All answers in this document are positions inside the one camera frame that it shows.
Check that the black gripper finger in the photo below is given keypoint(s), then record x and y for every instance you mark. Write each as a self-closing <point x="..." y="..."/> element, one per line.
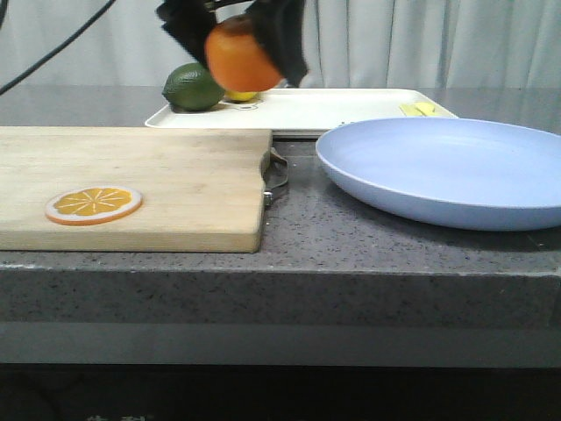
<point x="278" y="28"/>
<point x="189" y="23"/>

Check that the orange fruit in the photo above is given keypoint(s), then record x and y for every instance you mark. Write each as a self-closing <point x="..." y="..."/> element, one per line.
<point x="236" y="60"/>

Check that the light blue plate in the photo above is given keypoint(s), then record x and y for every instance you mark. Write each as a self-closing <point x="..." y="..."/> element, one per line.
<point x="455" y="172"/>

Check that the white rectangular tray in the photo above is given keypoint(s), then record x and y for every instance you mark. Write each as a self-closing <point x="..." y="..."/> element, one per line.
<point x="297" y="113"/>

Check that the green lime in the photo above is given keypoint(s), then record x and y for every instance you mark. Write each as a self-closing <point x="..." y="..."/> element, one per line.
<point x="191" y="87"/>

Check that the grey curtain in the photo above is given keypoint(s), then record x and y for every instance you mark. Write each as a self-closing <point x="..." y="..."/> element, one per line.
<point x="347" y="44"/>

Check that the yellow fruit slice pieces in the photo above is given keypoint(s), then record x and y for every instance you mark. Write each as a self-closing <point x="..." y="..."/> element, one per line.
<point x="418" y="109"/>

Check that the orange slice coaster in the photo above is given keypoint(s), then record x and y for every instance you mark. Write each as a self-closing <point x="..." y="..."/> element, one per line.
<point x="93" y="205"/>

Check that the wooden cutting board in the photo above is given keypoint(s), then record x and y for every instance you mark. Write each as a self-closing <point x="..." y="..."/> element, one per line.
<point x="202" y="189"/>

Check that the metal cutting board handle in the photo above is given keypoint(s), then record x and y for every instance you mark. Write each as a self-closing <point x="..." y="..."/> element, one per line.
<point x="275" y="178"/>

